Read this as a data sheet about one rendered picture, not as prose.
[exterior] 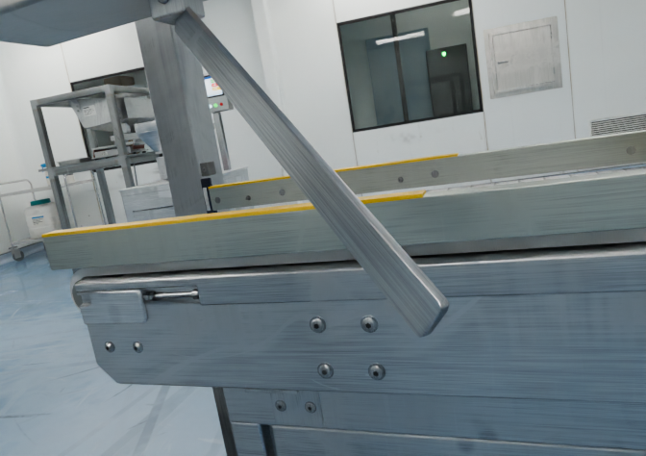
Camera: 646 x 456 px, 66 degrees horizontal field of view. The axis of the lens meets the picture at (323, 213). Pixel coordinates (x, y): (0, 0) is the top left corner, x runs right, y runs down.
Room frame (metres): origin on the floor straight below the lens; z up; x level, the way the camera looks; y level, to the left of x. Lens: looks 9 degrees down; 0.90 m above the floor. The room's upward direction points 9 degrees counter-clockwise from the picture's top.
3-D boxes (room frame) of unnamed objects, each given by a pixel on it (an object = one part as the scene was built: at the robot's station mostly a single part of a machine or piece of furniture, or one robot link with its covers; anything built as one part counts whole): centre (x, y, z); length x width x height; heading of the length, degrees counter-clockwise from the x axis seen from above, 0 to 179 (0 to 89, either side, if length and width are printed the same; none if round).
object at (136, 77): (6.11, 2.14, 1.43); 1.32 x 0.01 x 1.11; 77
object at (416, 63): (5.33, -1.14, 1.43); 1.38 x 0.01 x 1.16; 77
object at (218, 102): (3.26, 0.58, 1.07); 0.23 x 0.10 x 0.62; 77
